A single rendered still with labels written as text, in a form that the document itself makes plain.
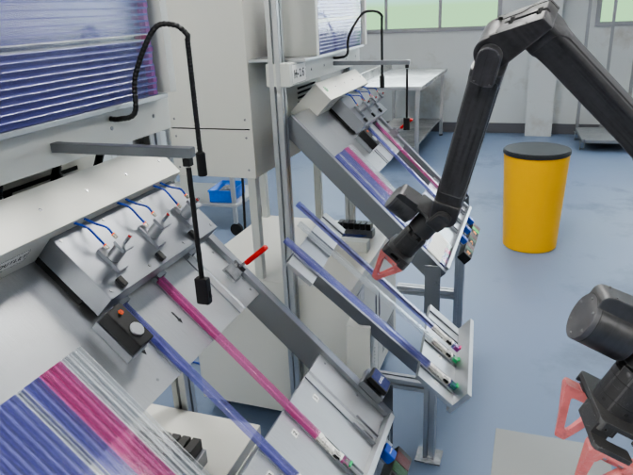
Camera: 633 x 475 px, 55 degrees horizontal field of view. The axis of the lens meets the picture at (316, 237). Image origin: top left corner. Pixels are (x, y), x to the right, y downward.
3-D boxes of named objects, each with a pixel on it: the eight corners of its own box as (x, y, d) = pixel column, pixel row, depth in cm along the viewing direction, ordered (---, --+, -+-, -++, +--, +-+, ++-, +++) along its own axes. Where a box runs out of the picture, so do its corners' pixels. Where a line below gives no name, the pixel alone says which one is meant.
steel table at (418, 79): (445, 134, 758) (447, 60, 727) (420, 169, 606) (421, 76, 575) (390, 133, 781) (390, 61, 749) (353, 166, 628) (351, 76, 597)
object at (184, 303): (348, 465, 112) (353, 461, 111) (346, 469, 111) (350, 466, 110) (153, 271, 112) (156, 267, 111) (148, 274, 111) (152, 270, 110)
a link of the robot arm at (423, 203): (452, 222, 125) (463, 197, 131) (410, 188, 124) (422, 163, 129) (418, 248, 134) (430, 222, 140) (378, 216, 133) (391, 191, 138)
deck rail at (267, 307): (374, 426, 132) (394, 412, 129) (372, 432, 131) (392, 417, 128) (141, 196, 132) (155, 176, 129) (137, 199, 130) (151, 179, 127)
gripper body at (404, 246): (381, 250, 134) (403, 227, 131) (391, 237, 144) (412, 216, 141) (403, 270, 134) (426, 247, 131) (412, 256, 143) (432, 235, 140)
